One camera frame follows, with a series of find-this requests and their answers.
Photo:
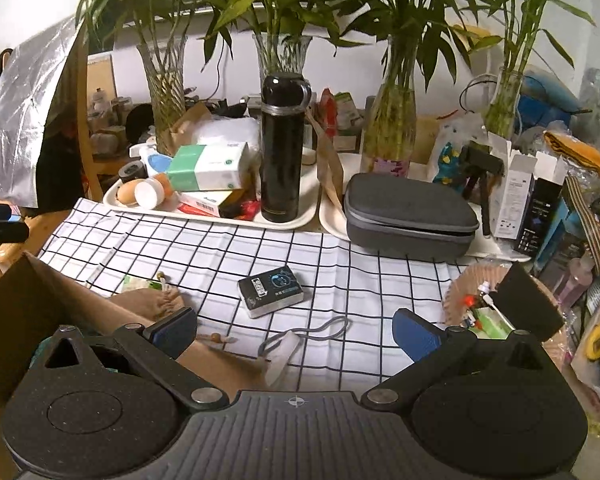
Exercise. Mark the white bag with blue print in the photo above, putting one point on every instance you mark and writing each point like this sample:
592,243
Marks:
450,155

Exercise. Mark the green white snack bag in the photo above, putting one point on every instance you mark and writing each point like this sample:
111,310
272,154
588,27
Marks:
350,112

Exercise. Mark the white black checked tablecloth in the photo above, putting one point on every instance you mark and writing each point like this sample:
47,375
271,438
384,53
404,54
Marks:
205,250

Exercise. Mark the green packet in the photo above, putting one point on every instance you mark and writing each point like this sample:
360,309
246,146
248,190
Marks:
492,322

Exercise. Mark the crumpled brown paper bag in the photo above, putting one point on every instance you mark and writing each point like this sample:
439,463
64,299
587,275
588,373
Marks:
187,127

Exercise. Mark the pink bottle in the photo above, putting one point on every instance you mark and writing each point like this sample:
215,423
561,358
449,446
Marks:
575,280

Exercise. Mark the brown paper carrier bag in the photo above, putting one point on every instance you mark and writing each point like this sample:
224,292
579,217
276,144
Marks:
330,170

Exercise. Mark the grey zip case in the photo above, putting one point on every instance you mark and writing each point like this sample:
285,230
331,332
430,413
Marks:
410,210

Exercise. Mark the black thermos bottle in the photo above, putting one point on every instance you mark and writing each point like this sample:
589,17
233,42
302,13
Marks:
280,160

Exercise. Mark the white blue tube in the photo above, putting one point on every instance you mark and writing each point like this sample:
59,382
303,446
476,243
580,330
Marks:
155,160

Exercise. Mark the black sponge block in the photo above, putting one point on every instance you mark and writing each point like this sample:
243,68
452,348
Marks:
525,305

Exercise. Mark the red white carton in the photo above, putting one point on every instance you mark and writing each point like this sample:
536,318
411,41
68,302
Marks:
205,205

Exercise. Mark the light blue carton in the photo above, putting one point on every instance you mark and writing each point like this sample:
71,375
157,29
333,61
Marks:
562,240

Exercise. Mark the yellow tape measure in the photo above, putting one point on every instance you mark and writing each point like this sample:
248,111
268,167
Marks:
599,342

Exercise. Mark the cork board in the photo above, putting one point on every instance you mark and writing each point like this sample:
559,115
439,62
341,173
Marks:
102,77

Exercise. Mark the orange cup with white lid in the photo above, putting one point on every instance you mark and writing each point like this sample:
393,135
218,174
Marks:
150,191

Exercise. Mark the dark blue carton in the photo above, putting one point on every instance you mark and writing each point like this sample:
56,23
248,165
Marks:
537,215

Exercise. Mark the brown glass dish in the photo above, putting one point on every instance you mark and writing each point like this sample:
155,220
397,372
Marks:
460,290

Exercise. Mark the white plastic bag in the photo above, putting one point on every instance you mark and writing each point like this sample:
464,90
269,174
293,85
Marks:
230,132

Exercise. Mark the silver foil bag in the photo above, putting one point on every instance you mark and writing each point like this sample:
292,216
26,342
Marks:
15,125

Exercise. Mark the black tape roll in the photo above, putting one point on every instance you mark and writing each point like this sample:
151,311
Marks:
131,171

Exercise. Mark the brown egg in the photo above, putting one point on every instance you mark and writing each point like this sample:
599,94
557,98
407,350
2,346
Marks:
127,193

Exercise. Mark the brown cardboard box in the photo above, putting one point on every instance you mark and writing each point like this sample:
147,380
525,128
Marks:
15,320

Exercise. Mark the striped ribbon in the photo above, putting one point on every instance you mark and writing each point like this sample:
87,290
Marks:
587,220

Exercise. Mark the black phone tripod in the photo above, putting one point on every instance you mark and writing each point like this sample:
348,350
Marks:
482,165

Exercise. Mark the red snack bag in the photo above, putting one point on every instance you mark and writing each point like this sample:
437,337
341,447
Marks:
328,110

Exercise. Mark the red snack packet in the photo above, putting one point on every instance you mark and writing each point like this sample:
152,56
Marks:
249,210

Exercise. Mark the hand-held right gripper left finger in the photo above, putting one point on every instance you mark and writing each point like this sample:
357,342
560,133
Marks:
175,327

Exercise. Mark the green white tissue pack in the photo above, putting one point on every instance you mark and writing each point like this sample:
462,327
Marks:
210,165

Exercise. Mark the small dark printed box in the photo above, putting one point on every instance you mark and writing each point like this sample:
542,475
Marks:
270,287

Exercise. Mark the open white carton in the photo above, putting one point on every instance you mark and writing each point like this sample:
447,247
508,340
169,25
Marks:
515,195

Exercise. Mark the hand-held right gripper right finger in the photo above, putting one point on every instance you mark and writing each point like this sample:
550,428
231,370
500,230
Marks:
415,335

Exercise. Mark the yellow black cloth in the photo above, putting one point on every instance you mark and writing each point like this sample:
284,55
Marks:
577,152

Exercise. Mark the wooden stool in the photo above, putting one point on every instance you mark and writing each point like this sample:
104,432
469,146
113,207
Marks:
40,225

